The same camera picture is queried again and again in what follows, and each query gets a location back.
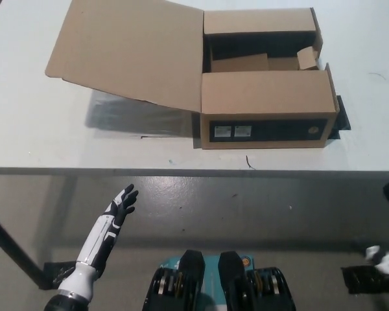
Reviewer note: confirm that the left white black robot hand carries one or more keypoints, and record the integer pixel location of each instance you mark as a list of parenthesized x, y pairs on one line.
[(99, 239)]

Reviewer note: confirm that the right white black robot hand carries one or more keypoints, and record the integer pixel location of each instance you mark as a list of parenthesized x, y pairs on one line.
[(385, 262)]

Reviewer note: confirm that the brown cardboard storage box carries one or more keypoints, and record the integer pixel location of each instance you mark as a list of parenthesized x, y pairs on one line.
[(266, 94)]

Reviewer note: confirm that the black table leg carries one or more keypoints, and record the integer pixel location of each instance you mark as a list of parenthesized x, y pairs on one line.
[(13, 246)]

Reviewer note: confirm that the clear plastic sheet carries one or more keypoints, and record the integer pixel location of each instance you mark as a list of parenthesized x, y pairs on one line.
[(133, 124)]

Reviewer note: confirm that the thin black thread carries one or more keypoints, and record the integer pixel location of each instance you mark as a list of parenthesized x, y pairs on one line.
[(377, 75)]

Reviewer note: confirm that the small cardboard piece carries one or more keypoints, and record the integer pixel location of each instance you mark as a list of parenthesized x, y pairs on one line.
[(306, 59)]

